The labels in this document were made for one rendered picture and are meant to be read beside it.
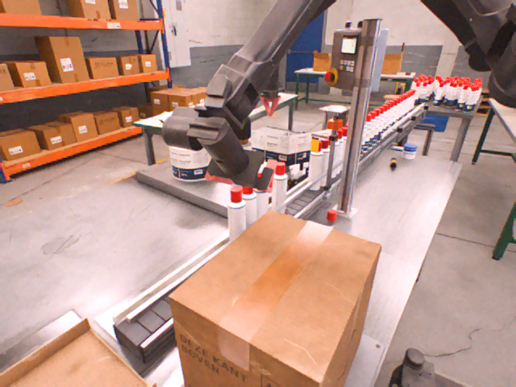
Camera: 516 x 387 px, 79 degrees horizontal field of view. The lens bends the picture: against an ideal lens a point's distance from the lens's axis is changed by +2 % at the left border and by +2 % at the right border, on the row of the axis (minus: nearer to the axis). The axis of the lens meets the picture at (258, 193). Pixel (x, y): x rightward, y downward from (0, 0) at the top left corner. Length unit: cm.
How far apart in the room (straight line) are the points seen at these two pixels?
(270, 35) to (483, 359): 189
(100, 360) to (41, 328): 20
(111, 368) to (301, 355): 49
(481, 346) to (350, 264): 166
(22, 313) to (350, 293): 82
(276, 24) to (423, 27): 816
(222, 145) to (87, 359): 57
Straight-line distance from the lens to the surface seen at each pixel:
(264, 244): 57
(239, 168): 56
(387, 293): 96
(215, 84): 52
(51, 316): 99
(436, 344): 205
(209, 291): 49
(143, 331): 79
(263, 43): 56
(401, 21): 873
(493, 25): 52
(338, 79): 120
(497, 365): 212
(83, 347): 87
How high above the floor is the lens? 146
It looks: 27 degrees down
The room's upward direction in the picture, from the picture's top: straight up
